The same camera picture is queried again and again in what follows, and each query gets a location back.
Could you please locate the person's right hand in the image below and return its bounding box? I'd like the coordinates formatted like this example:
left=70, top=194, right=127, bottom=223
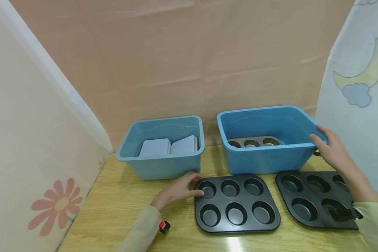
left=309, top=125, right=356, bottom=174

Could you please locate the large blue plastic bin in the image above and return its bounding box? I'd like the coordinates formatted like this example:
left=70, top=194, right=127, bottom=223
left=217, top=105, right=328, bottom=175

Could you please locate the person's left hand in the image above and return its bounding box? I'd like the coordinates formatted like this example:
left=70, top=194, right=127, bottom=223
left=150, top=171, right=205, bottom=213

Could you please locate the black wrist band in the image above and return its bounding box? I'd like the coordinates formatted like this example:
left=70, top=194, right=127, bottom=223
left=158, top=220, right=171, bottom=235
left=328, top=206, right=364, bottom=223

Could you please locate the person's left forearm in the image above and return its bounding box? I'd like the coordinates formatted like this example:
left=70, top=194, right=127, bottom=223
left=116, top=204, right=163, bottom=252

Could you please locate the grey muffin tray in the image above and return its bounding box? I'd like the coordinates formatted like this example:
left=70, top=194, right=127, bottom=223
left=227, top=136, right=284, bottom=148

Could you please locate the grey-blue loaf pan stack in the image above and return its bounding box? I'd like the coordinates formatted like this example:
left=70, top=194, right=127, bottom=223
left=139, top=138, right=172, bottom=157
left=170, top=135, right=198, bottom=155

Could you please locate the person's right forearm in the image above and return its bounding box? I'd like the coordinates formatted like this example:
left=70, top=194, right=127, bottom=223
left=341, top=164, right=378, bottom=252

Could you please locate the black six-cup muffin tray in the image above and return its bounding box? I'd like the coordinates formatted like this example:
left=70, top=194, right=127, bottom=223
left=194, top=174, right=281, bottom=234
left=275, top=170, right=360, bottom=230

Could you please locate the pale blue plastic bin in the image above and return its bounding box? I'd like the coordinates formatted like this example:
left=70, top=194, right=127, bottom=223
left=116, top=115, right=205, bottom=181

